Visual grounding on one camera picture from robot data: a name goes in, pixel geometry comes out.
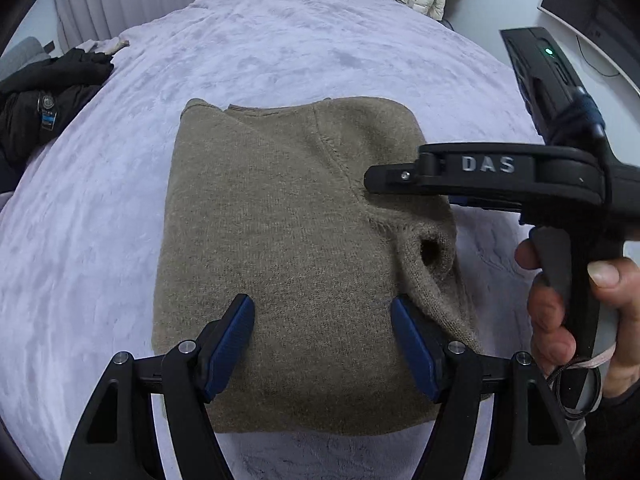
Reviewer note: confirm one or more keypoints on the olive knit sweater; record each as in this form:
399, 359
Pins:
280, 220

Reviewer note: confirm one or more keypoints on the person's right hand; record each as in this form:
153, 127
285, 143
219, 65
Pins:
547, 320

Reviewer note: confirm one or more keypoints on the grey chair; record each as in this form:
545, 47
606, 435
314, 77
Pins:
22, 55

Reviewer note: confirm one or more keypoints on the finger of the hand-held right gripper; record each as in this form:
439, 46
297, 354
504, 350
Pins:
392, 177

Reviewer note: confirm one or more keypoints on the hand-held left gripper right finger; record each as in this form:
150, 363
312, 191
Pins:
412, 345

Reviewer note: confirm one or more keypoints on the person's right forearm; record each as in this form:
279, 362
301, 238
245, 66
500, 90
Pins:
615, 435

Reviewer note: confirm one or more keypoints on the fluffy lavender blanket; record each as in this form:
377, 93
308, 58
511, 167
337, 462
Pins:
300, 40

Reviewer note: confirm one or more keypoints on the small white cloth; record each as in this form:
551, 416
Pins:
110, 45

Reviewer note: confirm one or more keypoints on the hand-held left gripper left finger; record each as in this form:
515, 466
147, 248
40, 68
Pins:
232, 340

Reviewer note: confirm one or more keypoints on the black padded jacket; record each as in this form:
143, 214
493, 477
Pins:
30, 110

